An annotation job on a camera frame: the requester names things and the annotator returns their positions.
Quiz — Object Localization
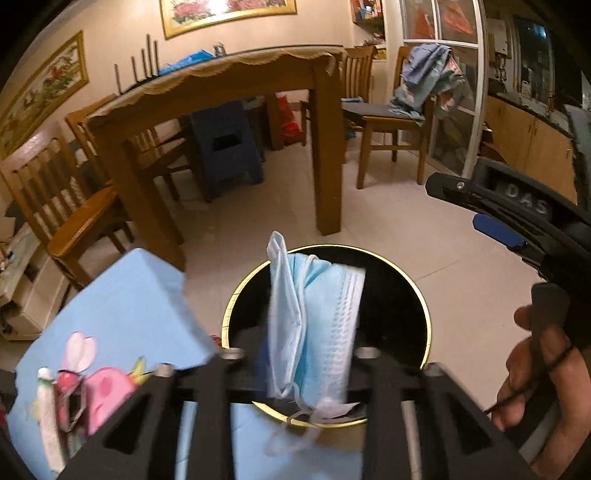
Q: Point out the black router with antennas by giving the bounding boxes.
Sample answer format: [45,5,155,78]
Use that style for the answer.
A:
[113,33,162,95]

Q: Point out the grey seat cushion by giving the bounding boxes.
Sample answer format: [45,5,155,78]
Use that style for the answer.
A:
[342,102,426,126]

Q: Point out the person's right hand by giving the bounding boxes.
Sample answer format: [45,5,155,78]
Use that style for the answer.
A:
[492,305,591,480]

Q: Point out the white framed glass partition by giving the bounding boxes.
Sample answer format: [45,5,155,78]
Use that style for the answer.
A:
[399,0,488,178]

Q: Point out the gold framed flower painting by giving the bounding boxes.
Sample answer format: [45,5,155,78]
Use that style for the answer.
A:
[159,0,298,40]

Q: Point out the red plastic bag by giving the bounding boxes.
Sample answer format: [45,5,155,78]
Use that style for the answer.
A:
[276,92,308,144]

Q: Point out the blue plastic stool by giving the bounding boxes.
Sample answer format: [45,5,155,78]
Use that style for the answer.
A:
[189,99,266,204]

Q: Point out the blue face mask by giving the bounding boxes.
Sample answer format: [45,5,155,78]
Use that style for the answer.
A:
[263,231,368,457]

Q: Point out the red snack wrapper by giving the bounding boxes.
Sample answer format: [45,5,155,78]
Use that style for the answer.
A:
[55,369,88,432]

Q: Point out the beige lace-edged table cover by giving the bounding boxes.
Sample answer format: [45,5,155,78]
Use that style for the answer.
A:
[88,46,338,116]

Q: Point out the wall shelf with items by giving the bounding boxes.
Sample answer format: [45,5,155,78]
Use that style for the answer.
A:
[351,0,386,42]

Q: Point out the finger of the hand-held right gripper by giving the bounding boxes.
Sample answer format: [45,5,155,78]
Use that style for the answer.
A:
[425,172,551,232]
[472,213,556,278]

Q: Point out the white water heater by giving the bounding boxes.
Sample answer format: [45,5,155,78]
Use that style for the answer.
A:
[489,18,513,61]

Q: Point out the wooden dining chair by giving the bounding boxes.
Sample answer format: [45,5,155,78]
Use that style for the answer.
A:
[65,92,195,245]
[342,45,437,190]
[0,121,136,289]
[300,45,377,148]

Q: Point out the wooden kitchen cabinet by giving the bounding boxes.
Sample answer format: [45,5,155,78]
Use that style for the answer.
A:
[482,90,578,204]

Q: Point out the gold framed horse painting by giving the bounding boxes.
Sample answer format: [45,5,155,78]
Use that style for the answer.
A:
[0,30,89,158]

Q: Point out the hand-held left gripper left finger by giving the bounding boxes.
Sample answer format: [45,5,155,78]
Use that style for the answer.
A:
[58,348,245,480]

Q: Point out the wooden dining table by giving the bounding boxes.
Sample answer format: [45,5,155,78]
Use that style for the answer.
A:
[85,45,347,273]

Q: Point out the white coffee table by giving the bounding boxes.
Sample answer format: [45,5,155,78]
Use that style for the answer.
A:
[0,226,70,342]

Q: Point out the blue cartoon printed tablecloth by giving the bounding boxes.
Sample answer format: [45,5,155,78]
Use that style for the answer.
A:
[9,248,368,480]

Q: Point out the white plastic tube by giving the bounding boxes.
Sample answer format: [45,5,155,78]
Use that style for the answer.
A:
[37,367,65,474]

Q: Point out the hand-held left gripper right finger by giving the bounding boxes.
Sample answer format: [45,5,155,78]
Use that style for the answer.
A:
[355,346,539,480]

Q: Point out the blue plastic bag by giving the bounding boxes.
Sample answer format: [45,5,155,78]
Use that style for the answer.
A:
[159,48,213,75]

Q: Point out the black bin with gold rim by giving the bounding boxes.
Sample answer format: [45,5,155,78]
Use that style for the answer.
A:
[222,244,432,429]

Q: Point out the pile of blue clothes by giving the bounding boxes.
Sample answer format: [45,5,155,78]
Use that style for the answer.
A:
[388,44,467,125]

